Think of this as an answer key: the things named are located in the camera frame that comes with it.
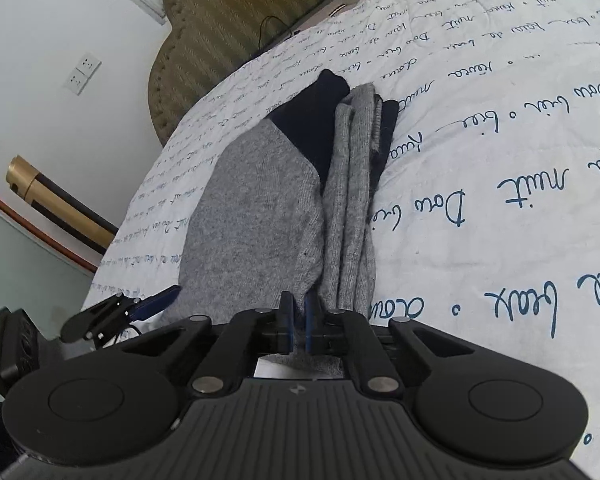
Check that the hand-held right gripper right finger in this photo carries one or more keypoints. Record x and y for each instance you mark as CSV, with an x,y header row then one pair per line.
x,y
309,321

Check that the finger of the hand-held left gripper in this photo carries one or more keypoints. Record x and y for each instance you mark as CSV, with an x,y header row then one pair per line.
x,y
152,302

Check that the gold and black pole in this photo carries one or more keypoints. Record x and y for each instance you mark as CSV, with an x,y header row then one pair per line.
x,y
60,197

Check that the olive padded headboard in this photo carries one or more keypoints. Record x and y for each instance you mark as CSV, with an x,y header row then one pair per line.
x,y
220,35

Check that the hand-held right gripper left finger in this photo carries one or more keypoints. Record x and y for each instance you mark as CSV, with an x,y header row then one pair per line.
x,y
290,321

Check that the white wall socket plate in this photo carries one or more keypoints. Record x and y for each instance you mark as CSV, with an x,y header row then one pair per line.
x,y
82,74

